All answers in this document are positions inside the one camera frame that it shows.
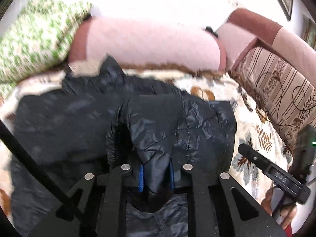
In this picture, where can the person's right hand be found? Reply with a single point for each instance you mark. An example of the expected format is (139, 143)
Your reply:
(287, 214)

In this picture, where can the leaf print blanket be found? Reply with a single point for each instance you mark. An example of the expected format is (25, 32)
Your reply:
(222, 86)

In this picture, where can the black puffer jacket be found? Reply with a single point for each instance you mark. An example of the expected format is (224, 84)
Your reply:
(74, 118)

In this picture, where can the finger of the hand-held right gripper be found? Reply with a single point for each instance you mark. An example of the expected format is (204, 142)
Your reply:
(256, 159)

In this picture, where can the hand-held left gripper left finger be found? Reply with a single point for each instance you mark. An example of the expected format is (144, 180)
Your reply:
(141, 179)

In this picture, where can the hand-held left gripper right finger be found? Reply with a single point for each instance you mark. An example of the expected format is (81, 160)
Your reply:
(172, 177)

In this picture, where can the green patterned pillow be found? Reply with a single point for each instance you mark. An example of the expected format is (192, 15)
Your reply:
(32, 44)

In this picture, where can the pink sofa armrest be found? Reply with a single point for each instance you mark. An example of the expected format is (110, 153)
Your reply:
(148, 44)

